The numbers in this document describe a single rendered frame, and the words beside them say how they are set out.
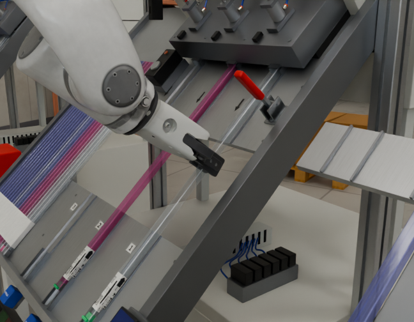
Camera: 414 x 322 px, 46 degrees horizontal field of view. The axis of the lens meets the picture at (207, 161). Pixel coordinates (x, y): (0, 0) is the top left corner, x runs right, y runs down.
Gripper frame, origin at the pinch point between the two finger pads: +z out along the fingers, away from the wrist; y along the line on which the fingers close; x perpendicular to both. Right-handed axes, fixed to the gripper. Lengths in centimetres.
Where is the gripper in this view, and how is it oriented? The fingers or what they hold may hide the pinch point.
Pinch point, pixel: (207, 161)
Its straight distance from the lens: 75.8
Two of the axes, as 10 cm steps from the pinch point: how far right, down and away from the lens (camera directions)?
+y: -6.1, -2.1, 7.6
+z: 6.3, 4.5, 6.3
